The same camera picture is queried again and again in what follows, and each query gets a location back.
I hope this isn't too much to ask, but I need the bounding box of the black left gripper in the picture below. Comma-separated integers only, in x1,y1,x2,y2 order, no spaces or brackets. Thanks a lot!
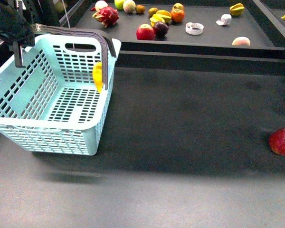
0,0,36,52

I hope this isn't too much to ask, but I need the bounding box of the light blue plastic basket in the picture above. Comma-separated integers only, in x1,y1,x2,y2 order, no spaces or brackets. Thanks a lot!
0,35,117,155

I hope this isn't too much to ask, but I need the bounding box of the yellow mango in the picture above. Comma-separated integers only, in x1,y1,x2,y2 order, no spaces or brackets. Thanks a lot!
92,62,103,93

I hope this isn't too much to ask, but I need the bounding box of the red green mango fruit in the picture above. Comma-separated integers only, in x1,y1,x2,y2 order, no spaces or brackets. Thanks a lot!
172,3,185,11

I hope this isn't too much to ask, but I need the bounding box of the white pale fruit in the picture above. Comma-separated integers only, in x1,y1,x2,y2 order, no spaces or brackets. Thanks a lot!
95,0,108,11

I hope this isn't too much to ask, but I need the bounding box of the pink dragon fruit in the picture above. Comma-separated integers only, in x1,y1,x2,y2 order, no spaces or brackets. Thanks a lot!
93,6,119,28

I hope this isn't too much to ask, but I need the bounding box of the green apple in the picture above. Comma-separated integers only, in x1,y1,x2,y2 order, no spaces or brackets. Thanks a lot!
114,0,125,10

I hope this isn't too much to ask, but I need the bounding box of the beige round melon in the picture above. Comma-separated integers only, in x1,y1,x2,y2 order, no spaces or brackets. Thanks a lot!
123,0,136,13

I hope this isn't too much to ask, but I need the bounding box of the brown kiwi left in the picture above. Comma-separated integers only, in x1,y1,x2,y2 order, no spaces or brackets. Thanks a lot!
135,5,145,14

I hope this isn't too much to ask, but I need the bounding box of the brown kiwi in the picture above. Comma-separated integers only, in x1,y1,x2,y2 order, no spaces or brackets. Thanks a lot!
135,5,145,14
148,7,159,17

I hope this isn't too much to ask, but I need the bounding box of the red apple on shelf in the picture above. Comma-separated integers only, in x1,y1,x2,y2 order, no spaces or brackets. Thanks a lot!
136,24,155,40

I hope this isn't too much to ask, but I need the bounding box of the brown kiwi right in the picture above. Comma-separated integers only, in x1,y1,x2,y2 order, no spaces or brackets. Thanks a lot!
148,7,159,17

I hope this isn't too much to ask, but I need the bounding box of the dark purple plum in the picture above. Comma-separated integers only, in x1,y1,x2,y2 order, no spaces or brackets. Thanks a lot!
153,21,169,37

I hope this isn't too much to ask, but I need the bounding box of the orange persimmon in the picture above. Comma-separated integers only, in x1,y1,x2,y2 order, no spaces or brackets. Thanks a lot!
171,9,185,23

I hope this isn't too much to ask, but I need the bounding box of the clear tape roll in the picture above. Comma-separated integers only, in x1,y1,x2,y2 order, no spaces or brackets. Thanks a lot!
185,22,204,36

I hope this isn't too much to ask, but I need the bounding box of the black fruit display tray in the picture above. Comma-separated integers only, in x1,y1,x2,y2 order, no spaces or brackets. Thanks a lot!
75,0,285,60

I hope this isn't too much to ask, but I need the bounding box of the yellow starfruit right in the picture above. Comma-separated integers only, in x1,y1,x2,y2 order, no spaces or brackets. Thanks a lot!
229,3,245,17

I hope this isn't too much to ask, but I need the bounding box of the pink peach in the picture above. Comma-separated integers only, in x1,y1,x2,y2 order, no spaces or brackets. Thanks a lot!
232,37,250,46

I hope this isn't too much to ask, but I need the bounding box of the red apple on table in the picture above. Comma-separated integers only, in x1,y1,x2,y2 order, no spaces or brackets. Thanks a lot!
268,128,285,156

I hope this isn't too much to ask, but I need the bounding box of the white hanging cable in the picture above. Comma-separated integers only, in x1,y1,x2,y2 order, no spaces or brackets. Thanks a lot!
63,0,71,28

